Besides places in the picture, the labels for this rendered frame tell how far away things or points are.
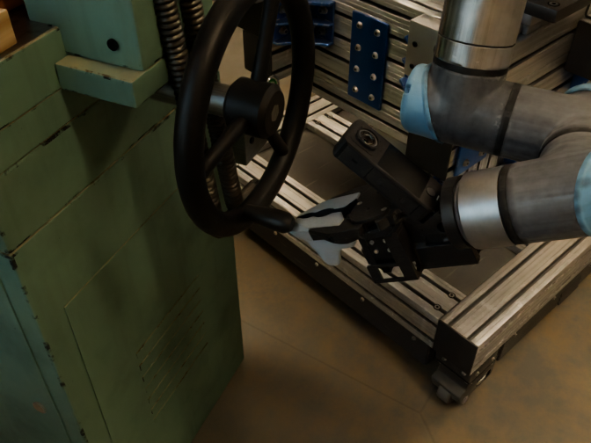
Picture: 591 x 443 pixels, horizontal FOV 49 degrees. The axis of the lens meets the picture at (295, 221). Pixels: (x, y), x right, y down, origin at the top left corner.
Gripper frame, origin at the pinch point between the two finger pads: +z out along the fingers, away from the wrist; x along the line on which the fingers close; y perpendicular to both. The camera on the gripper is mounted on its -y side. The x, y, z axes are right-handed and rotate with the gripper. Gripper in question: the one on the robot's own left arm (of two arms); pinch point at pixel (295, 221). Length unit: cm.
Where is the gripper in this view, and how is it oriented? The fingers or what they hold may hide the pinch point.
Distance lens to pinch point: 73.6
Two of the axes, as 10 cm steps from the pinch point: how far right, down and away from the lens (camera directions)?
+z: -7.9, 1.3, 6.0
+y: 4.4, 8.0, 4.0
